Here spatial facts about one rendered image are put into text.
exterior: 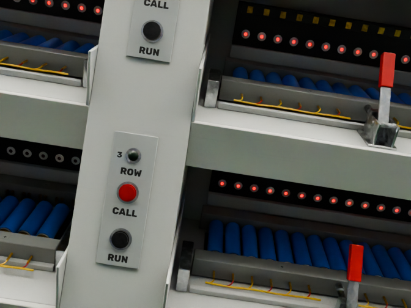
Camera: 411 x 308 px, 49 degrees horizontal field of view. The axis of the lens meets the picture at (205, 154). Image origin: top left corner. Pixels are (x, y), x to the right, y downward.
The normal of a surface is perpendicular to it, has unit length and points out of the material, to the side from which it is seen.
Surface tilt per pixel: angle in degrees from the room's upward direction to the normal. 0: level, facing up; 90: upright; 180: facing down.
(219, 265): 113
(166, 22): 90
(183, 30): 90
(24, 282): 23
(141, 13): 90
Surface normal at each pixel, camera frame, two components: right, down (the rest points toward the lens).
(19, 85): 0.15, -0.90
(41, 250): -0.05, 0.40
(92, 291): 0.01, 0.03
